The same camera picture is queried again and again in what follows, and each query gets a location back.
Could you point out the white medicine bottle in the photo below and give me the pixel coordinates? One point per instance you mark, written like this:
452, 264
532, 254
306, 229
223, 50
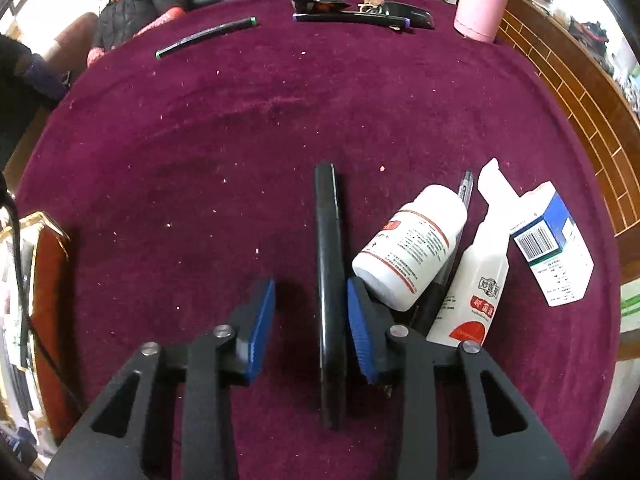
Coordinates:
408, 252

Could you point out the white spray bottle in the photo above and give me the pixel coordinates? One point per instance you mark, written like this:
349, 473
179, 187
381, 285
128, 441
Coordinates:
473, 296

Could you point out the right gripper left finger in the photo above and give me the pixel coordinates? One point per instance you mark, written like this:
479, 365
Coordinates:
110, 439

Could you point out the white blue medicine box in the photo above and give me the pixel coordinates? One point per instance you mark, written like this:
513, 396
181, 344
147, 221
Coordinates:
552, 245

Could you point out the black pen purple ends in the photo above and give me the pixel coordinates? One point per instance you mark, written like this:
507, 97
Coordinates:
395, 22

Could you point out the long black pen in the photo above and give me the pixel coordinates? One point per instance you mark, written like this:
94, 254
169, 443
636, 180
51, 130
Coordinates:
331, 296

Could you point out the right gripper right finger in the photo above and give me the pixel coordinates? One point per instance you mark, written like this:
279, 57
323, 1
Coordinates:
461, 417

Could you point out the gold rimmed white tray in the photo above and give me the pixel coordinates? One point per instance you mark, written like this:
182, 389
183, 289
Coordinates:
34, 403

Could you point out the seated man in black vest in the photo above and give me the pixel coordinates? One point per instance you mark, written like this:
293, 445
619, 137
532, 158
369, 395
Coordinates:
122, 20

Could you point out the black pen with green ends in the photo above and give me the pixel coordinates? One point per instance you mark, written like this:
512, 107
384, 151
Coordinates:
213, 32

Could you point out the wooden cabinet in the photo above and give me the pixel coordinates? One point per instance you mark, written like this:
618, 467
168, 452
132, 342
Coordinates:
601, 117

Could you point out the maroon velvet table cloth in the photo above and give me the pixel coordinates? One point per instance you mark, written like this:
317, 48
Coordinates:
183, 181

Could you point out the brown armchair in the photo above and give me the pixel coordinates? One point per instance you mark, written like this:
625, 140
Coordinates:
69, 50

